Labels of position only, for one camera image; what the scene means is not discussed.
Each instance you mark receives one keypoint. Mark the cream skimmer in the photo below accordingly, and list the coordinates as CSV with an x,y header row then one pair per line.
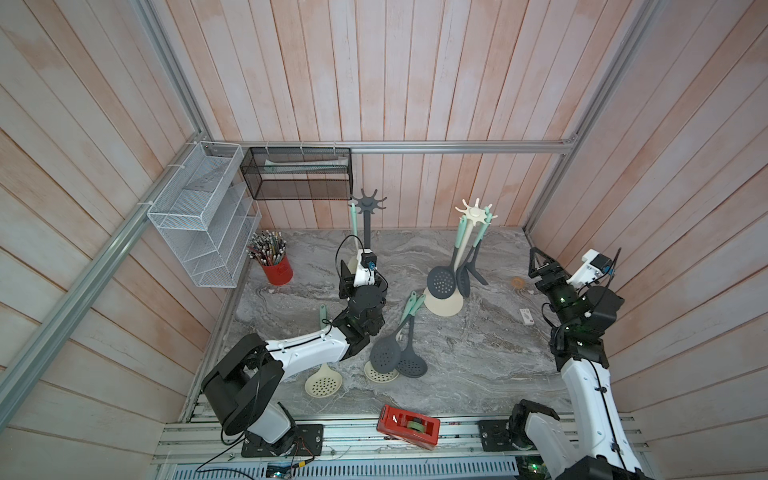
x,y
377,377
324,383
352,264

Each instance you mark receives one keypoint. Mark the small white label tag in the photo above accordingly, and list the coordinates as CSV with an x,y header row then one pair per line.
x,y
527,317

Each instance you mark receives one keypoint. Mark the aluminium frame rail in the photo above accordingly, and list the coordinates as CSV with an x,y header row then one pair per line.
x,y
418,147

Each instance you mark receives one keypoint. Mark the white wire mesh shelf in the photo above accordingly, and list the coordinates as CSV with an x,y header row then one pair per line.
x,y
205,216

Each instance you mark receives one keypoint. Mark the grey solid spoon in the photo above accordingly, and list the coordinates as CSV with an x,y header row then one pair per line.
x,y
385,354

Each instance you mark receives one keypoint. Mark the black mesh wall basket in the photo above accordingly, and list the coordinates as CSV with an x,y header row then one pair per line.
x,y
298,173

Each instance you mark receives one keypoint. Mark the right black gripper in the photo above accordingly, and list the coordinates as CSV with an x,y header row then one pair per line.
x,y
552,271

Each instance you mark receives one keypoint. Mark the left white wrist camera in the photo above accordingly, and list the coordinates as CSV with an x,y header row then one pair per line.
x,y
365,268

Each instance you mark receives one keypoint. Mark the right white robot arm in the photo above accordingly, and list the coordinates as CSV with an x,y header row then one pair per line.
x,y
585,306

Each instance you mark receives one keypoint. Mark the red tape dispenser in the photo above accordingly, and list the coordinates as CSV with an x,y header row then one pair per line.
x,y
411,427

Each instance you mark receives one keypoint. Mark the dark grey utensil rack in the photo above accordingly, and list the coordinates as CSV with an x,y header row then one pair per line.
x,y
366,205

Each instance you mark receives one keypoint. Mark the red pencil cup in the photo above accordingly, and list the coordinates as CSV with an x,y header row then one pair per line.
x,y
269,250

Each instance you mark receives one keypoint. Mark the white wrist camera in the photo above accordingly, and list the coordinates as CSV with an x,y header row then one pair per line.
x,y
365,268
595,267

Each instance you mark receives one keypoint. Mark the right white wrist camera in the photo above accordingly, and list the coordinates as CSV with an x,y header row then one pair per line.
x,y
595,267

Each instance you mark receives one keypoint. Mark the grey skimmer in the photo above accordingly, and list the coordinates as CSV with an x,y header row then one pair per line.
x,y
441,280
463,280
410,364
471,264

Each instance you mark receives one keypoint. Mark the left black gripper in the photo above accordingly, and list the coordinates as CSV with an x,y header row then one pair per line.
x,y
346,282

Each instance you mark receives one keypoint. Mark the cream utensil rack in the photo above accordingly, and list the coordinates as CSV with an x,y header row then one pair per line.
x,y
475,219

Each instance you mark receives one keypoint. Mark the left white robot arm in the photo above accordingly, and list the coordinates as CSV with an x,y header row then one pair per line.
x,y
240,387

